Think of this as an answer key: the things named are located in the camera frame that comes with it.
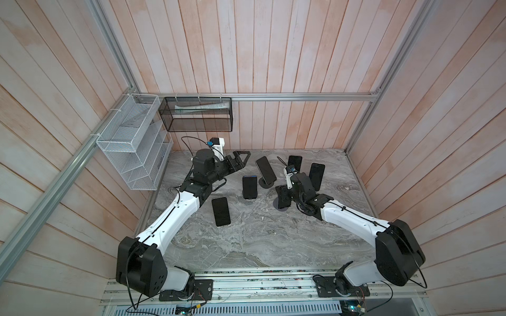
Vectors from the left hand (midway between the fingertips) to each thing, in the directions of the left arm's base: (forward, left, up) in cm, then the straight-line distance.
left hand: (245, 160), depth 75 cm
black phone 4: (-9, -16, -12) cm, 22 cm away
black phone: (-9, +11, -22) cm, 26 cm away
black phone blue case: (+2, -2, -22) cm, 22 cm away
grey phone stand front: (-2, -15, -31) cm, 35 cm away
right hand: (0, -17, -17) cm, 24 cm away
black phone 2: (+17, -26, -20) cm, 37 cm away
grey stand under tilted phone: (+8, -9, -27) cm, 30 cm away
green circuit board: (-45, -39, -32) cm, 67 cm away
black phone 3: (+9, -35, -22) cm, 42 cm away
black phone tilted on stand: (+13, -10, -22) cm, 28 cm away
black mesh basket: (+38, +27, -6) cm, 47 cm away
